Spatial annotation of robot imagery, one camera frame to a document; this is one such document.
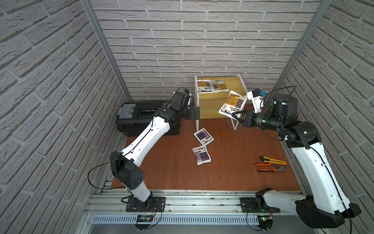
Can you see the aluminium rail frame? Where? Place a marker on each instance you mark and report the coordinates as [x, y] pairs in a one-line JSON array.
[[186, 207]]

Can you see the yellow utility knife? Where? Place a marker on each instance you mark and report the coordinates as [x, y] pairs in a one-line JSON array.
[[272, 161]]

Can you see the yellow coffee bag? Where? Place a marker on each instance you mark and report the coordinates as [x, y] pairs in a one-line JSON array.
[[219, 86], [204, 86], [234, 103]]

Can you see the controller board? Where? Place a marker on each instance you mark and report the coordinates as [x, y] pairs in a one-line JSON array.
[[265, 222], [143, 222]]

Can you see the purple coffee bag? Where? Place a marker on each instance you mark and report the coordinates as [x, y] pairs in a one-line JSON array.
[[202, 155], [204, 137]]

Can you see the black plastic toolbox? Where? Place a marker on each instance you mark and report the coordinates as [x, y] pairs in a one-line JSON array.
[[133, 118]]

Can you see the left controller board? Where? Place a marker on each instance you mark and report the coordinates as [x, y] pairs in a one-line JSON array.
[[143, 222]]

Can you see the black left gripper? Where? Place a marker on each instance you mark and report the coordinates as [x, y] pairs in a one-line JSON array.
[[192, 112]]

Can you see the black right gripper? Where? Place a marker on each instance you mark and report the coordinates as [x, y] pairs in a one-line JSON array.
[[248, 118]]

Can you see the purple coffee bag lower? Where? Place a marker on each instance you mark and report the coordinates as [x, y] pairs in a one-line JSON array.
[[202, 155]]

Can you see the purple coffee bag upper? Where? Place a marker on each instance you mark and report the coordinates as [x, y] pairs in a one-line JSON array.
[[204, 137]]

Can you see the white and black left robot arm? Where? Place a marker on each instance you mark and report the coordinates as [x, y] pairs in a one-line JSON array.
[[125, 165]]

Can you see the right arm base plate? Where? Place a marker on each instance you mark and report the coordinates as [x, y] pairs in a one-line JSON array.
[[251, 205]]

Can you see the right controller board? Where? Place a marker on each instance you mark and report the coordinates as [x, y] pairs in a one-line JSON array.
[[265, 222]]

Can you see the orange handled pliers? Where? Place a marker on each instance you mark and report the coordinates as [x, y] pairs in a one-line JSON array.
[[269, 167]]

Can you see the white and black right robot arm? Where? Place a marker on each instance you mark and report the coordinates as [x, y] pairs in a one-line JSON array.
[[327, 206]]

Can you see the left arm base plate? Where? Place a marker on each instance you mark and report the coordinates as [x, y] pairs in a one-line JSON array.
[[151, 205]]

